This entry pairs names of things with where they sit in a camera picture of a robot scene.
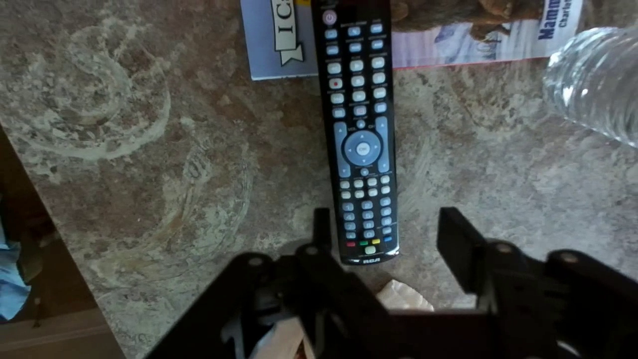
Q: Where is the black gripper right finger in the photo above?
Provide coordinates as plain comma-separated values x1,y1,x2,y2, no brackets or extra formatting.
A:
436,207,488,295

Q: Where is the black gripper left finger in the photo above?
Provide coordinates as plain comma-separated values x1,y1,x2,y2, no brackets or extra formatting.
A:
311,207,332,253

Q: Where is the black remote control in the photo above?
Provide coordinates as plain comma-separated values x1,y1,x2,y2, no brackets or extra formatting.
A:
311,0,400,265

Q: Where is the stone top side table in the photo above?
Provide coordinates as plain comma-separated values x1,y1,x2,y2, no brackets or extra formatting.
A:
0,0,638,359

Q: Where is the mammoth picture book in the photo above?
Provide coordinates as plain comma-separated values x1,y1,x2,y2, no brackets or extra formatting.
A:
241,0,582,79

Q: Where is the clear plastic water bottle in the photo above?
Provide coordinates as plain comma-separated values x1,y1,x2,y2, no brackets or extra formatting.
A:
542,25,638,147

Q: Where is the blue chair seat cushion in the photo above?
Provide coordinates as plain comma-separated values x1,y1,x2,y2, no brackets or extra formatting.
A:
0,221,29,321

